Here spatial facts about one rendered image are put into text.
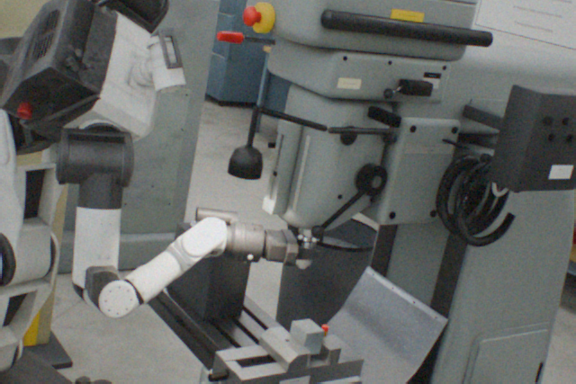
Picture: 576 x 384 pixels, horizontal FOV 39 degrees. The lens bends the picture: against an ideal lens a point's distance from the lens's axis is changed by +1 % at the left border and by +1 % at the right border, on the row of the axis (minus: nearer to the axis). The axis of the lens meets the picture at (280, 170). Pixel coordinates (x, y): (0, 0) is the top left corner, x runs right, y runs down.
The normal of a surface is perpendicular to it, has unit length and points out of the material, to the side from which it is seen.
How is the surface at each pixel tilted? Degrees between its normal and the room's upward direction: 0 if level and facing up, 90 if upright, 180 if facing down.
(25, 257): 81
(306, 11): 90
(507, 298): 89
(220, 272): 90
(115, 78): 58
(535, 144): 90
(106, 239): 75
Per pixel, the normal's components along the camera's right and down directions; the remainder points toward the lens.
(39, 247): 0.78, 0.16
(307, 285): -0.42, 0.24
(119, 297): 0.54, 0.07
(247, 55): 0.55, 0.33
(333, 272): 0.01, 0.34
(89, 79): 0.75, -0.23
